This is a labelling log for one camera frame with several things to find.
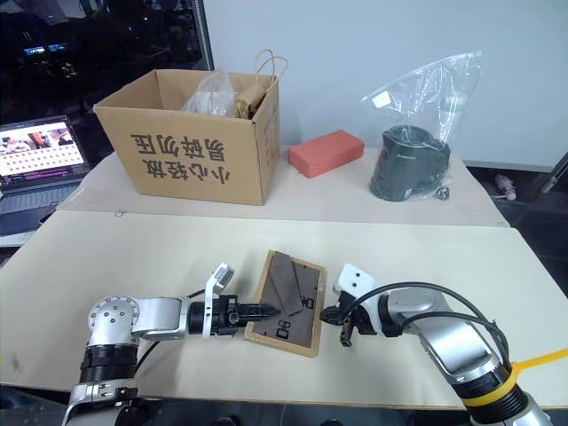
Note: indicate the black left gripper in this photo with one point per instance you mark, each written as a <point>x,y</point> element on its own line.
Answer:
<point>224,315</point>

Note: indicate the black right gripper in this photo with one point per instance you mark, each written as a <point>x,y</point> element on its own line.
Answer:
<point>361,317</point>

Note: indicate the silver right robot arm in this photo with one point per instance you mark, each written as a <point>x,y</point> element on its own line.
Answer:
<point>452,337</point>

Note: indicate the grey metal stand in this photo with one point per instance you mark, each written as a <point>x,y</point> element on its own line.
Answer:
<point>557,173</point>

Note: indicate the small metal part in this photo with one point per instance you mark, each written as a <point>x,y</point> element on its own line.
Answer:
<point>443,192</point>

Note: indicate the brown cardboard box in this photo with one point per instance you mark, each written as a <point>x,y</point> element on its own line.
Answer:
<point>195,155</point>

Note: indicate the black kettle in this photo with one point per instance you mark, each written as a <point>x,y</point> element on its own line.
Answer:
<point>406,166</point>

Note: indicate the red brick block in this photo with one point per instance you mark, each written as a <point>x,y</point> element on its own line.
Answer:
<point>326,152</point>

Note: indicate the yellow zip tie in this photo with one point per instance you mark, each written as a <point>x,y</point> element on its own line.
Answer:
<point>539,358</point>

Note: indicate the pink toy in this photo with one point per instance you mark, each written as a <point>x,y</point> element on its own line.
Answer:
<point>506,185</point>

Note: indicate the small clear plastic bag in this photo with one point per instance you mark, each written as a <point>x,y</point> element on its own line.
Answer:
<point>210,95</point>

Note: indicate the dark device in plastic bag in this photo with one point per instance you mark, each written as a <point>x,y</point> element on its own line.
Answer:
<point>426,97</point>

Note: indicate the open laptop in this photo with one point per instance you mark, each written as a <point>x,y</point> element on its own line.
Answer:
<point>37,151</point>

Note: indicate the wooden picture frame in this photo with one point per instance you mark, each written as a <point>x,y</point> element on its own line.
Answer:
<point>288,306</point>

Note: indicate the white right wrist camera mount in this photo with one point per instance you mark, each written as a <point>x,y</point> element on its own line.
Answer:
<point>355,279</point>

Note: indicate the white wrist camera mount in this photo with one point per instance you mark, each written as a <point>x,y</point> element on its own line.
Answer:
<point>219,276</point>
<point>355,279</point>

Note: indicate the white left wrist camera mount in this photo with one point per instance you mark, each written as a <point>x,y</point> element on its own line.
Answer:
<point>219,276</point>

